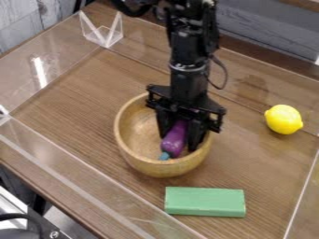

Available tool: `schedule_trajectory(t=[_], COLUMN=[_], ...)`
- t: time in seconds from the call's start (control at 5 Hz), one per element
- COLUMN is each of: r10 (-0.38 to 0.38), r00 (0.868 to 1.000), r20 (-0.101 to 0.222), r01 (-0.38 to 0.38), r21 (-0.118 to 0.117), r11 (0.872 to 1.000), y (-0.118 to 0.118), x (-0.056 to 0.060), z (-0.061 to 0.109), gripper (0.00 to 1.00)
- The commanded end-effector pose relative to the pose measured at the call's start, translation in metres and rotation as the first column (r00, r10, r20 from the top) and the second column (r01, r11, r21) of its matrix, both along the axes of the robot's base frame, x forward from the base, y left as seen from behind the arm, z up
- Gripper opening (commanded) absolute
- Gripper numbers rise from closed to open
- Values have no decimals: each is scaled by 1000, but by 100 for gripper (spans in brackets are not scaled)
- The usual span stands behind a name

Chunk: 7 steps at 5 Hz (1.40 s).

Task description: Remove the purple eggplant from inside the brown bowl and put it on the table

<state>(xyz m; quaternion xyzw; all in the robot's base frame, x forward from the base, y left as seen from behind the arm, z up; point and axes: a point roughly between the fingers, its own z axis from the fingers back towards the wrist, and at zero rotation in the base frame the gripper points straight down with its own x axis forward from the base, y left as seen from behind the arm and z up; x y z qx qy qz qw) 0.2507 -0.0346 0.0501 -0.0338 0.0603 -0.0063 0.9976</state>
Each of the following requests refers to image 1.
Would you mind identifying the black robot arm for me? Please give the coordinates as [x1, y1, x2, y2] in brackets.
[111, 0, 226, 151]

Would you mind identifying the yellow lemon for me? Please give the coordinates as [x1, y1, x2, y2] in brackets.
[265, 105, 305, 135]

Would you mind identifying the purple toy eggplant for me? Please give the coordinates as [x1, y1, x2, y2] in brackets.
[159, 120, 189, 161]

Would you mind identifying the brown wooden bowl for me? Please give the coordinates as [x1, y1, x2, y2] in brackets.
[114, 93, 214, 178]

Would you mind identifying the black equipment at table edge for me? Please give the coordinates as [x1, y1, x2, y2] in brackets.
[0, 213, 66, 239]

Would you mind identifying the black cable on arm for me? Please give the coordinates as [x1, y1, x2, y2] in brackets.
[205, 54, 230, 91]

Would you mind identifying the green rectangular block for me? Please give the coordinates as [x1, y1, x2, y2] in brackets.
[165, 187, 248, 218]

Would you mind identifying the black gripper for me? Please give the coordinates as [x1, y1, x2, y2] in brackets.
[146, 64, 228, 151]

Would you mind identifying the clear acrylic corner bracket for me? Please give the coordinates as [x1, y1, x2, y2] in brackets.
[79, 11, 123, 49]

